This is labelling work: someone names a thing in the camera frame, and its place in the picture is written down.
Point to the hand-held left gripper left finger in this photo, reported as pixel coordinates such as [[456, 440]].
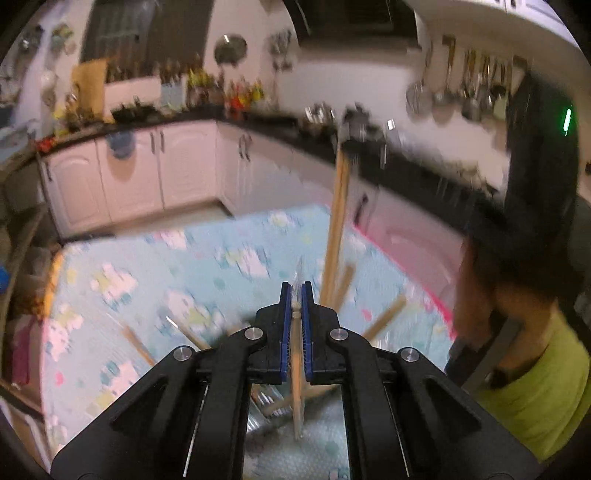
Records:
[[287, 337]]

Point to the white wall cabinets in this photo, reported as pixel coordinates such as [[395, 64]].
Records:
[[508, 11]]

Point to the pink plastic box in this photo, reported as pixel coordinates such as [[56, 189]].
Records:
[[25, 355]]

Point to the hanging steel pot lid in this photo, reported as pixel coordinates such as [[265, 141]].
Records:
[[231, 48]]

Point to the small hanging metal tools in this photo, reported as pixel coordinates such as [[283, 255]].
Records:
[[281, 46]]

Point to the steel trays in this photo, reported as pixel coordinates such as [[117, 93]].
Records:
[[318, 115]]

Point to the wooden storage shelf with pots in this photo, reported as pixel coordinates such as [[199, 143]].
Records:
[[25, 240]]

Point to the blue plastic hanging bin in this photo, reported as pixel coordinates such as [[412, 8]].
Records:
[[121, 145]]

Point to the row of hanging kitchen utensils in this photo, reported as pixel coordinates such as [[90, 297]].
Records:
[[471, 101]]

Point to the black wok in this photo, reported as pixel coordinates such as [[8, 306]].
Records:
[[134, 113]]

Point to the person's right forearm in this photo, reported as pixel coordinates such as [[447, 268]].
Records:
[[545, 397]]

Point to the dark kitchen window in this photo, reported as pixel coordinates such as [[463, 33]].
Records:
[[147, 37]]

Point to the white base cabinets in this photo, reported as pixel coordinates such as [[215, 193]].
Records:
[[184, 161]]

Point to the row of condiment bottles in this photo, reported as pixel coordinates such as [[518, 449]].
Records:
[[235, 94]]

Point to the cat print blue blanket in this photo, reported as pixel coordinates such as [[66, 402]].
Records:
[[138, 286]]

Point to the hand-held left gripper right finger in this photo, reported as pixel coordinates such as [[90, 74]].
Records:
[[306, 337]]

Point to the wooden cutting board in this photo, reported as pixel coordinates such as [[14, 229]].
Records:
[[90, 87]]

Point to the light blue knife holder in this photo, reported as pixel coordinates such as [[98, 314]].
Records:
[[173, 94]]

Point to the pile of wooden chopsticks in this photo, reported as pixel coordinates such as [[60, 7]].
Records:
[[338, 207]]

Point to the black range hood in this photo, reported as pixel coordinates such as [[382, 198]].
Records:
[[355, 23]]

